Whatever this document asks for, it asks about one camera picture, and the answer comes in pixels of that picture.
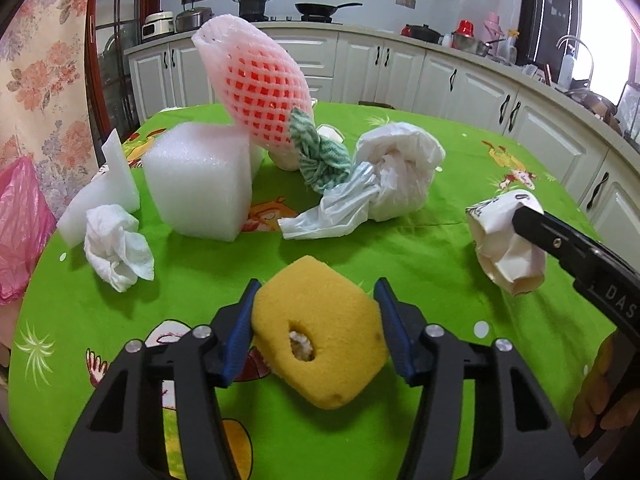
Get white paper cup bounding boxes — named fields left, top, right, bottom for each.
left=465, top=188, right=547, bottom=296
left=268, top=125, right=345, bottom=171

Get small white tissue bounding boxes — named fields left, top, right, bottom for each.
left=84, top=204, right=155, bottom=292

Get white plastic bag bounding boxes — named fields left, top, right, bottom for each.
left=278, top=122, right=446, bottom=240

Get yellow sponge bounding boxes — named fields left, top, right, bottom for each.
left=252, top=256, right=388, bottom=410

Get stepped white foam piece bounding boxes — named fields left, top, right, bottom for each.
left=56, top=129, right=140, bottom=248

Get green white woven cloth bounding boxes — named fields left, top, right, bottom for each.
left=288, top=107, right=352, bottom=194

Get large white foam block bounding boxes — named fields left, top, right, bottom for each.
left=141, top=122, right=264, bottom=242

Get pink foam fruit net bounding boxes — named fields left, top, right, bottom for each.
left=191, top=14, right=312, bottom=153

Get pink lined trash bin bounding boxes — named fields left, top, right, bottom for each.
left=0, top=155, right=59, bottom=361

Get person's right hand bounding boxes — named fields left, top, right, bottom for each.
left=568, top=332, right=639, bottom=438

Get white lower cabinets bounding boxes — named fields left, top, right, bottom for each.
left=124, top=22, right=640, bottom=261

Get green cartoon tablecloth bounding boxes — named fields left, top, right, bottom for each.
left=9, top=103, right=614, bottom=479

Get chrome faucet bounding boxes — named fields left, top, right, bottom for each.
left=555, top=35, right=594, bottom=91

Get white soap bottle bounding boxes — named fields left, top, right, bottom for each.
left=558, top=44, right=575, bottom=91

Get steel bowl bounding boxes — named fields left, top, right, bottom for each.
left=452, top=32, right=491, bottom=58

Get pink thermos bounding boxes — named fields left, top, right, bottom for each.
left=480, top=12, right=504, bottom=47

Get dark casserole pot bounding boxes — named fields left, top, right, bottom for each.
left=400, top=24, right=442, bottom=44

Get floral curtain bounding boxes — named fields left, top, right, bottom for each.
left=1, top=0, right=98, bottom=218

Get black frying pan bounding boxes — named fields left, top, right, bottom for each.
left=295, top=2, right=362, bottom=23

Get black stock pot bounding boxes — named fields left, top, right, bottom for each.
left=233, top=0, right=271, bottom=22

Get white rice cooker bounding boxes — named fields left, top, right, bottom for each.
left=141, top=11, right=175, bottom=42

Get steel pressure cooker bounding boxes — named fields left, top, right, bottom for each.
left=175, top=6, right=214, bottom=32

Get glass door wooden frame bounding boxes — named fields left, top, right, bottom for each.
left=85, top=0, right=160, bottom=140

